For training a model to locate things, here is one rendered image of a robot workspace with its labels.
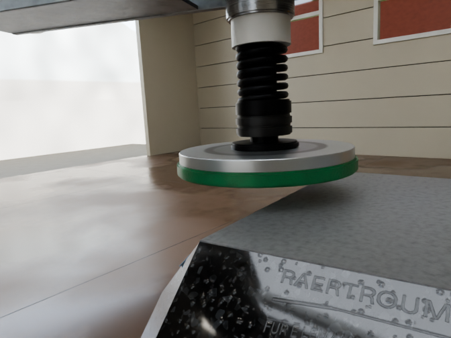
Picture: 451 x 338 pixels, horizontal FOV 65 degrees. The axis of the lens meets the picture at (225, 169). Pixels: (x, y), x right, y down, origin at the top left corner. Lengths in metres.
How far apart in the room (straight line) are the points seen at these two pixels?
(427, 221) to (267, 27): 0.25
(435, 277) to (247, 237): 0.14
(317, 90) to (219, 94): 2.51
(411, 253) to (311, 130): 6.98
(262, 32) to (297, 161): 0.15
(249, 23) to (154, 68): 7.90
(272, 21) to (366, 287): 0.29
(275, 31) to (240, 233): 0.23
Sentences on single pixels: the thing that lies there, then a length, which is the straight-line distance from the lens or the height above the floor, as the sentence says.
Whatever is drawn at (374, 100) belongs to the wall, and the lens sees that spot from 6.76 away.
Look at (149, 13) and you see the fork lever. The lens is 0.56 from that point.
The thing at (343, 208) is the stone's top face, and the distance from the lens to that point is 0.39.
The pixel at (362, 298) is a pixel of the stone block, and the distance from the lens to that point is 0.25.
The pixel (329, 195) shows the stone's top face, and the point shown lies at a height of 0.84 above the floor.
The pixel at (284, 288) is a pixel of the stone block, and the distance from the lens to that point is 0.26.
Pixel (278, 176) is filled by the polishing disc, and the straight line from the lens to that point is 0.34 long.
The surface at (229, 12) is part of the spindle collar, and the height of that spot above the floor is 1.06.
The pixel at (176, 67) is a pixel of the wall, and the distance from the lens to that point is 8.71.
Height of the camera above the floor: 0.95
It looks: 10 degrees down
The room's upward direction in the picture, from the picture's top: 3 degrees counter-clockwise
